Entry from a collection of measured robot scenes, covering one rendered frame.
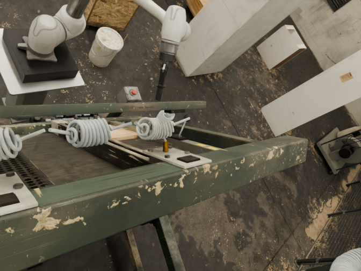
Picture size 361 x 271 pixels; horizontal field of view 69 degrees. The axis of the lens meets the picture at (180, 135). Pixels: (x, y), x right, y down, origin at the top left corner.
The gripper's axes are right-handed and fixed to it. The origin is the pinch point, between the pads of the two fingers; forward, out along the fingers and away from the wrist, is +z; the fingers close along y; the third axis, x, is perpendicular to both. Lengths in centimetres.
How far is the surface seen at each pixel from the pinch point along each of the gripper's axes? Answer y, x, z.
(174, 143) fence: -12.5, -13.3, 20.0
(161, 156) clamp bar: -67, -10, 4
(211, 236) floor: 118, -84, 170
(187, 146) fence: -19.3, -19.6, 17.2
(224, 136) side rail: -3.9, -37.8, 13.1
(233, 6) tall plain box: 210, -47, -82
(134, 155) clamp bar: -54, -1, 12
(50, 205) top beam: -96, 6, 5
